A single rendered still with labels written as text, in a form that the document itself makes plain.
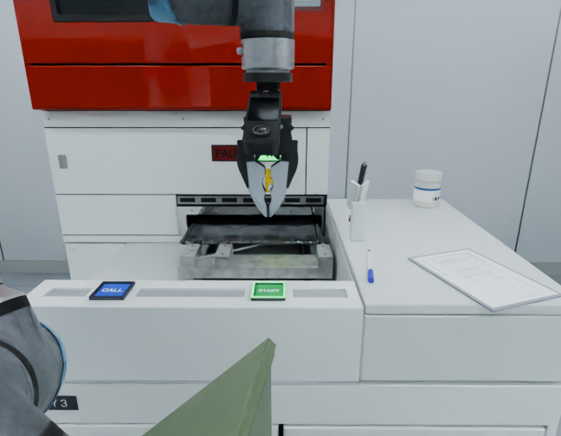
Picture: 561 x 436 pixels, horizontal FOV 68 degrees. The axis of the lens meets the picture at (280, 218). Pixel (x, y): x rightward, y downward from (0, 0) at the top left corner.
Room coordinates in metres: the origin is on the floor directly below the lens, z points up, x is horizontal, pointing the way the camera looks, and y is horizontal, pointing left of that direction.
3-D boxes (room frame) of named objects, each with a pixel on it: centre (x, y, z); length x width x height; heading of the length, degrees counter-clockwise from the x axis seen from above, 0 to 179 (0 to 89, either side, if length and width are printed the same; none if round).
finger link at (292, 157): (0.61, 0.00, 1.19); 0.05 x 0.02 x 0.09; 89
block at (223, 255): (0.93, 0.14, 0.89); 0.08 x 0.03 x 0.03; 0
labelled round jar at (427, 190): (1.12, -0.41, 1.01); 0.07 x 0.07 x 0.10
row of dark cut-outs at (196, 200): (1.19, 0.09, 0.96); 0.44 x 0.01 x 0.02; 90
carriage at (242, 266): (0.92, 0.06, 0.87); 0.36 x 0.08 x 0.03; 90
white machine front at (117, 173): (1.20, 0.27, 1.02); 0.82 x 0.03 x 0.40; 90
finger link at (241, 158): (0.61, 0.04, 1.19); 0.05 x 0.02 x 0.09; 89
